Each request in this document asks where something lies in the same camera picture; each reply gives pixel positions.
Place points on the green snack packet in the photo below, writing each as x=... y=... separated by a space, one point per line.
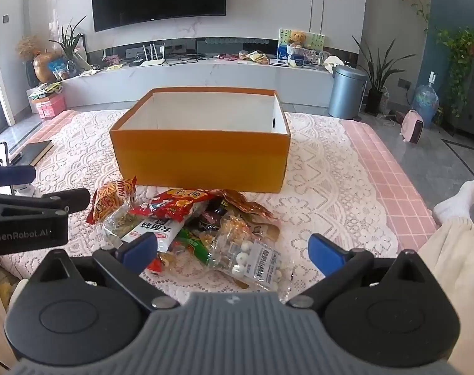
x=194 y=247

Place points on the pink storage boxes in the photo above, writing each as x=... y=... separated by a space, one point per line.
x=51 y=107

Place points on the white router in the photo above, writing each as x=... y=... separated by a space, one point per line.
x=151 y=62

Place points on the blue water jug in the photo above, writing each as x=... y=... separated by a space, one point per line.
x=425 y=103

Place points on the person's white socked foot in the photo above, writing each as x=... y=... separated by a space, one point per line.
x=457 y=201

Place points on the clear packet of olive snack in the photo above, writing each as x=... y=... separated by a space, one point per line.
x=119 y=220

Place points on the red yellow snack packet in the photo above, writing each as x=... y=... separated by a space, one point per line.
x=174 y=203

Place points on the brown teddy bear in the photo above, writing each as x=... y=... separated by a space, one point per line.
x=297 y=38

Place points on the pile of snack bags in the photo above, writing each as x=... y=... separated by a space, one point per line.
x=254 y=56

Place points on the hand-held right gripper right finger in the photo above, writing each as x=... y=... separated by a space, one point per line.
x=325 y=252

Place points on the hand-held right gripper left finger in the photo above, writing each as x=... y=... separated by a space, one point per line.
x=137 y=249

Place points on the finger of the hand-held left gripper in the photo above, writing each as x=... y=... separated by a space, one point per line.
x=10 y=175
x=38 y=203

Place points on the white round hand fan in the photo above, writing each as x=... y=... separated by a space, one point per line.
x=332 y=62

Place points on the green picture board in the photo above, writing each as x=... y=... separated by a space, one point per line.
x=315 y=41

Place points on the clear packet of white balls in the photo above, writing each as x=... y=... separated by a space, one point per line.
x=260 y=259

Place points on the potted green leafy plant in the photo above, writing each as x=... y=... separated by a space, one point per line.
x=68 y=45

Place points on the orange cardboard box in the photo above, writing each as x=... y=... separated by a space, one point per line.
x=198 y=156

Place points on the blue tissue box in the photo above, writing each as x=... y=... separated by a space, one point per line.
x=283 y=52

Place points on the potted long-leaf plant black pot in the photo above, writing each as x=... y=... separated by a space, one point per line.
x=374 y=101

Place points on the dark brown snack packet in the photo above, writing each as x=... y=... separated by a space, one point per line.
x=205 y=220

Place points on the pink space heater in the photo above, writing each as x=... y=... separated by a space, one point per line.
x=410 y=125

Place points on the trailing pothos plant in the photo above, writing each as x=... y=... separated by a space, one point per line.
x=459 y=47

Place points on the white marble television console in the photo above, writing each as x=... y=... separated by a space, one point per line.
x=221 y=76

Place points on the small orange snack packet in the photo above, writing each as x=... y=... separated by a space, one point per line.
x=161 y=265

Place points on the red orange striped snack packet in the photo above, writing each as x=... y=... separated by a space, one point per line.
x=110 y=199

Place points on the person's beige trouser leg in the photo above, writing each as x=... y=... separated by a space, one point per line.
x=451 y=281

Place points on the white snack packet red label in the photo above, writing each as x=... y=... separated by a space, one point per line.
x=159 y=230

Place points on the grey blue trash can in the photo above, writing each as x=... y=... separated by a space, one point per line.
x=346 y=93

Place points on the golden vase with dried flowers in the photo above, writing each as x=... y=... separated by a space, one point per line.
x=43 y=66

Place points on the dark notebook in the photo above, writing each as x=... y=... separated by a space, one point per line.
x=32 y=152

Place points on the red packet of brown meat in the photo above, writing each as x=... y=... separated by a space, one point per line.
x=252 y=209

